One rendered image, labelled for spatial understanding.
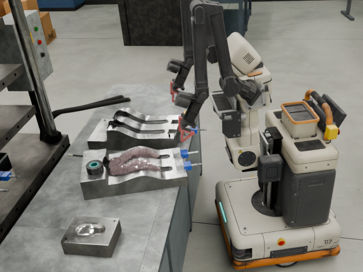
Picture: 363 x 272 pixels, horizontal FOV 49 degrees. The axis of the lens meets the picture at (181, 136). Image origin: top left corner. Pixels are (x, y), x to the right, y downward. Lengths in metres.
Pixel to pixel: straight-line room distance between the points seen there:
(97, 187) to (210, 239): 1.12
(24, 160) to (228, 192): 1.30
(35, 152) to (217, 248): 1.30
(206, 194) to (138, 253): 1.54
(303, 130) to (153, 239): 1.04
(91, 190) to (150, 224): 0.35
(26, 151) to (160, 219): 1.04
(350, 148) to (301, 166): 1.63
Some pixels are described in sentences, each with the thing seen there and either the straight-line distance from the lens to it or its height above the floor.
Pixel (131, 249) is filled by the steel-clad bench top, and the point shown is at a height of 0.80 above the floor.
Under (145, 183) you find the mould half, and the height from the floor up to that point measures 0.85.
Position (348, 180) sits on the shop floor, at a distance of 3.38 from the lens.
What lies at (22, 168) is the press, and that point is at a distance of 2.36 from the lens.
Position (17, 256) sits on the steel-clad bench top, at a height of 0.80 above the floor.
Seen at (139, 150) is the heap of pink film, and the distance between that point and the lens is 2.02.
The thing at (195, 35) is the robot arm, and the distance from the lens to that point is 1.74.
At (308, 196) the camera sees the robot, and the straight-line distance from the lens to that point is 2.33.
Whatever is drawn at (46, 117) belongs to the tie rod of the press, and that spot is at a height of 0.96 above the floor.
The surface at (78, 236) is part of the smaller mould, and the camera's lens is 1.70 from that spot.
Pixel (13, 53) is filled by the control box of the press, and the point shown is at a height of 1.31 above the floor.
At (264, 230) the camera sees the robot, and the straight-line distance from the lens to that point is 2.46.
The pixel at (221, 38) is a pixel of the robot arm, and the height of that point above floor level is 1.47.
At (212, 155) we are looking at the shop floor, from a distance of 3.54.
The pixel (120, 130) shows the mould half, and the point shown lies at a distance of 2.20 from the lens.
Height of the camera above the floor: 2.02
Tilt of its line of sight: 32 degrees down
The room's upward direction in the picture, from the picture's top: 5 degrees counter-clockwise
